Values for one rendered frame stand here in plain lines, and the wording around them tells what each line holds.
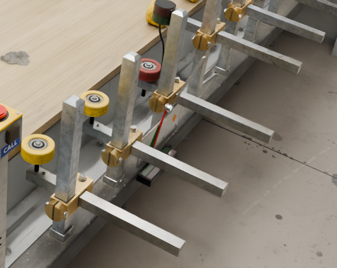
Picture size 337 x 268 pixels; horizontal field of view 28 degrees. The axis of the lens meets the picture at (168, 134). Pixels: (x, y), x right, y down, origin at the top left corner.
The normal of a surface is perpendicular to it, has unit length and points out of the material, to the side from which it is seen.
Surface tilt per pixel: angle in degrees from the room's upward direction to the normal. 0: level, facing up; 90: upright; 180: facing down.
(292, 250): 0
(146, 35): 0
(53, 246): 0
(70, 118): 90
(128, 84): 90
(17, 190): 90
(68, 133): 90
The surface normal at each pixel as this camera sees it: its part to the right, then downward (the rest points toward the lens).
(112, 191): 0.16, -0.78
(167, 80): -0.46, 0.48
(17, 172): 0.87, 0.40
